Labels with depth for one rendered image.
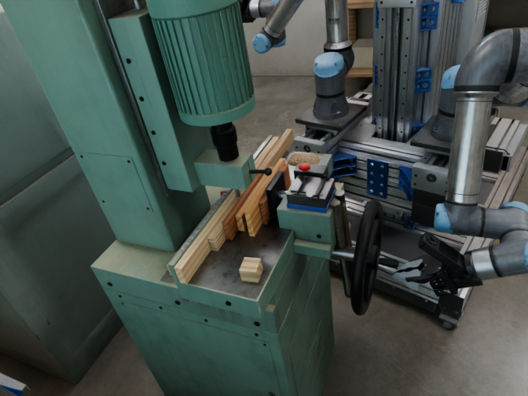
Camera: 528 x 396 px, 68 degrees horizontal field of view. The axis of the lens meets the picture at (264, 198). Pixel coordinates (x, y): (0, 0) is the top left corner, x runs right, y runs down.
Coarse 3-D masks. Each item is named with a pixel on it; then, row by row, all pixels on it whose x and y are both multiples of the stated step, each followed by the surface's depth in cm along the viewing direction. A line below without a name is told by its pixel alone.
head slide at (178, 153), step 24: (120, 24) 78; (144, 24) 77; (120, 48) 82; (144, 48) 79; (144, 72) 83; (144, 96) 87; (168, 96) 87; (144, 120) 92; (168, 120) 89; (168, 144) 93; (192, 144) 97; (168, 168) 98; (192, 168) 99
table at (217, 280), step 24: (240, 240) 98; (264, 240) 97; (288, 240) 96; (216, 264) 93; (240, 264) 91; (264, 264) 90; (192, 288) 89; (216, 288) 86; (240, 288) 85; (264, 288) 85; (240, 312) 87; (264, 312) 86
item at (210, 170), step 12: (204, 156) 100; (216, 156) 99; (240, 156) 97; (252, 156) 98; (204, 168) 98; (216, 168) 97; (228, 168) 95; (240, 168) 94; (252, 168) 99; (204, 180) 101; (216, 180) 99; (228, 180) 98; (240, 180) 96; (252, 180) 100
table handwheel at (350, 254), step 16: (368, 208) 92; (368, 224) 89; (368, 240) 88; (336, 256) 101; (352, 256) 99; (368, 256) 95; (352, 272) 87; (368, 272) 100; (352, 288) 88; (368, 288) 106; (352, 304) 91; (368, 304) 102
